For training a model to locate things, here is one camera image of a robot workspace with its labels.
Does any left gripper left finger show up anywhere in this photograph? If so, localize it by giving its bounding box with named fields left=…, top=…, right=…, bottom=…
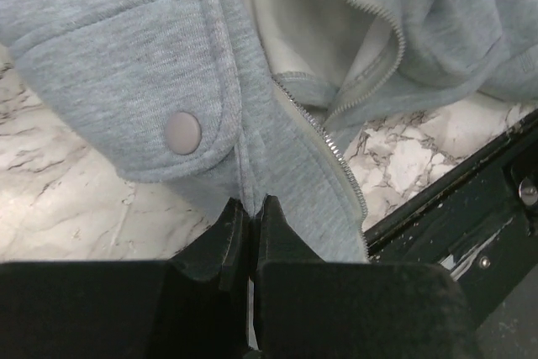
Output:
left=1, top=201, right=248, bottom=358

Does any grey zip jacket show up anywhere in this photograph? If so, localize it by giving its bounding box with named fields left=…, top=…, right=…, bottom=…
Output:
left=1, top=0, right=537, bottom=262

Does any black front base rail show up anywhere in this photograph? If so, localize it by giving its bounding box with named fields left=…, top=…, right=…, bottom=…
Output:
left=366, top=112, right=537, bottom=325

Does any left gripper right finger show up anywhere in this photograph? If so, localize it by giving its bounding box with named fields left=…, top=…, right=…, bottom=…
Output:
left=254, top=196, right=477, bottom=358

